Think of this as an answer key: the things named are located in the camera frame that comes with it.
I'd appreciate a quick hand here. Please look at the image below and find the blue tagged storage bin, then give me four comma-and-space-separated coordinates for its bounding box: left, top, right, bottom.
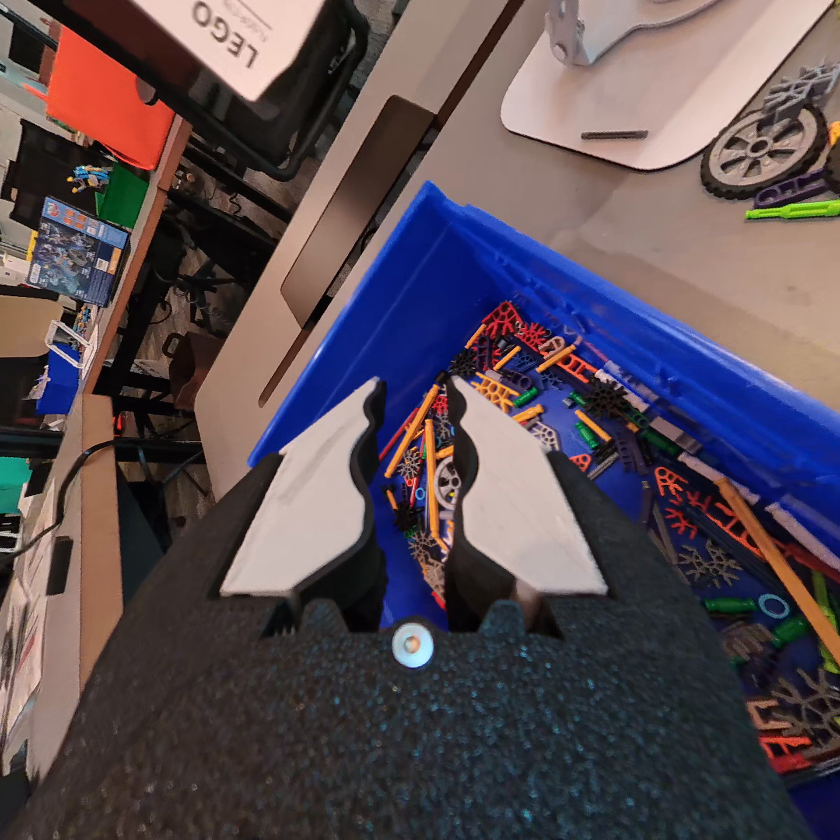
248, 180, 840, 840

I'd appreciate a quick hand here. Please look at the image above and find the brown bag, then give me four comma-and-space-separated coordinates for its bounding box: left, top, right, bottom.
161, 331, 227, 411

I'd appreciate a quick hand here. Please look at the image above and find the black cable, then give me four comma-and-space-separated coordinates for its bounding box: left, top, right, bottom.
10, 438, 122, 559

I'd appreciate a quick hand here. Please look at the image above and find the grey snowflake connector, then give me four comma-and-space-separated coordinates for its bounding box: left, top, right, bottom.
763, 61, 840, 129

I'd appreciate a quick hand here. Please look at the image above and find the printed paper sheet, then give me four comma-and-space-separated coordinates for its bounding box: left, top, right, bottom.
0, 577, 50, 756

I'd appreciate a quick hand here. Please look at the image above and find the green panel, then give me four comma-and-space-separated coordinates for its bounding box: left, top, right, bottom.
95, 164, 152, 231

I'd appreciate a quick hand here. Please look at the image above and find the light wooden desk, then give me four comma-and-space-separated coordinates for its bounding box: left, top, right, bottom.
82, 115, 194, 395
0, 392, 126, 788

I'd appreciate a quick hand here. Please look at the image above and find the white paper label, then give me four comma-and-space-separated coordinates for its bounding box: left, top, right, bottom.
128, 0, 327, 104

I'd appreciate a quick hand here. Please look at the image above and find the lime green rod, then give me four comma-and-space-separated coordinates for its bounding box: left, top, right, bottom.
745, 200, 840, 221

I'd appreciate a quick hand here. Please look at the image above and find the black storage crate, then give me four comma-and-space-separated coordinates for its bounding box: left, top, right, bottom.
62, 0, 370, 183

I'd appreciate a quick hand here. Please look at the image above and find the teal object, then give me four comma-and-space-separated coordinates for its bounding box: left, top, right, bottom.
0, 457, 34, 514

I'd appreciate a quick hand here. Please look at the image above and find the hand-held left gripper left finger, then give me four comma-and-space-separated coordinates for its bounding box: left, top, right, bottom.
220, 377, 389, 603

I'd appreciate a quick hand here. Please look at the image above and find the clear acrylic holder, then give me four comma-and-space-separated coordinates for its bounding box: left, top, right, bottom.
45, 319, 93, 368

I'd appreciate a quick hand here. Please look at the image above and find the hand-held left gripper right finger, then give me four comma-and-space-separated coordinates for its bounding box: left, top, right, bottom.
446, 377, 610, 599

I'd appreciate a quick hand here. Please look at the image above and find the pile of toy construction pieces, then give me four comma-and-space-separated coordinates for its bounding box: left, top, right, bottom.
377, 298, 840, 782

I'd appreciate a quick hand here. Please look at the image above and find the small black device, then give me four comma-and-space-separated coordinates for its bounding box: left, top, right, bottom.
46, 537, 74, 595

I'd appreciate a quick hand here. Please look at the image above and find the silver wheel with tyre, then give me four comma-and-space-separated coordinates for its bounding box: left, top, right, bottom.
699, 104, 829, 200

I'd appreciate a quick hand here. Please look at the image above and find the small blue bin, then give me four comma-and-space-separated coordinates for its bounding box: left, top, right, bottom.
36, 344, 83, 416

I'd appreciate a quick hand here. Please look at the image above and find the purple connector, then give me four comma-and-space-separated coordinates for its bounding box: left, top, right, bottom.
753, 169, 833, 211

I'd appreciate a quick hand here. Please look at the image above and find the white metal stand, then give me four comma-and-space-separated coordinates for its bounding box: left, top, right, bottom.
500, 0, 834, 173

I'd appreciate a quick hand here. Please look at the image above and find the orange panel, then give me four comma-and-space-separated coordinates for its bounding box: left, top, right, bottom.
45, 28, 177, 170

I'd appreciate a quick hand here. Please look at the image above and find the blue toy set box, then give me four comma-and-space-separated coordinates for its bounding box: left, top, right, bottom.
25, 196, 131, 309

